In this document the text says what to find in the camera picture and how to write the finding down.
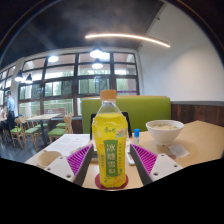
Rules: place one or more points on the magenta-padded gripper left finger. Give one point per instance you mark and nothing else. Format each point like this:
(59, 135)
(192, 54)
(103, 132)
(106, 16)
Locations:
(61, 166)

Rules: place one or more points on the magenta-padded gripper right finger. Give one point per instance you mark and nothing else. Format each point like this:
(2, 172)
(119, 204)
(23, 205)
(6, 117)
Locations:
(161, 166)

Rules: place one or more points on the yellow drink bottle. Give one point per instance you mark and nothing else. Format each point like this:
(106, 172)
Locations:
(110, 133)

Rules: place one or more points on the white paper sheet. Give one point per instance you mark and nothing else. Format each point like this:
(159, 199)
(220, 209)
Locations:
(68, 143)

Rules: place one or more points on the small dark box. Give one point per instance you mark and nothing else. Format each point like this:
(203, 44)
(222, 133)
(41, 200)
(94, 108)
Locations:
(130, 158)

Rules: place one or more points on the white bowl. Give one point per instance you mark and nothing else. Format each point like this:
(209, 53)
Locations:
(165, 133)

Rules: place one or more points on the group of green-seated wooden chairs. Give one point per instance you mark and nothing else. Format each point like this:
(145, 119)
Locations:
(56, 131)

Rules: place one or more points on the small blue-capped bottle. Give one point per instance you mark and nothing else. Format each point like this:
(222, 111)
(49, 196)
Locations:
(136, 136)

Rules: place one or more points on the wooden dining table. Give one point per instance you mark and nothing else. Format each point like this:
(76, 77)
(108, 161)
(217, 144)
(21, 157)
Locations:
(43, 117)

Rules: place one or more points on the green booth bench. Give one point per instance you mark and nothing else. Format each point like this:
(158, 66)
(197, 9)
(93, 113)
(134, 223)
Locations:
(146, 108)

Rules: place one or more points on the person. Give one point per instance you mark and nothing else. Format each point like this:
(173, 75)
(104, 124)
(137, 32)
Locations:
(10, 108)
(2, 115)

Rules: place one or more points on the curved linear ceiling light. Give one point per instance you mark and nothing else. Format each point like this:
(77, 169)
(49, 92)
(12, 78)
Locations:
(133, 36)

